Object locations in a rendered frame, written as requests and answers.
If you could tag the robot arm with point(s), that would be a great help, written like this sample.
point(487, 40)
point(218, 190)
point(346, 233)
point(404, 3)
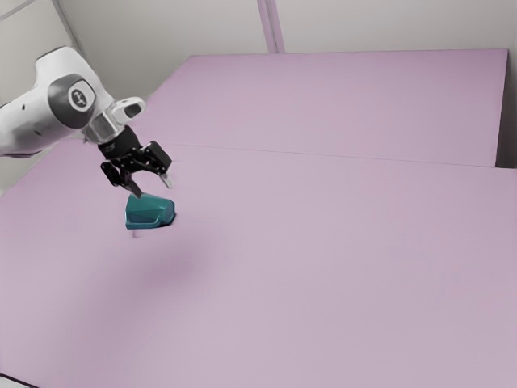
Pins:
point(40, 109)

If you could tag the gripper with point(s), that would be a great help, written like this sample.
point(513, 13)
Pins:
point(120, 144)

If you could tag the teal faceted mug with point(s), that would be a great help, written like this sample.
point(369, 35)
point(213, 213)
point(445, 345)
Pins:
point(148, 211)

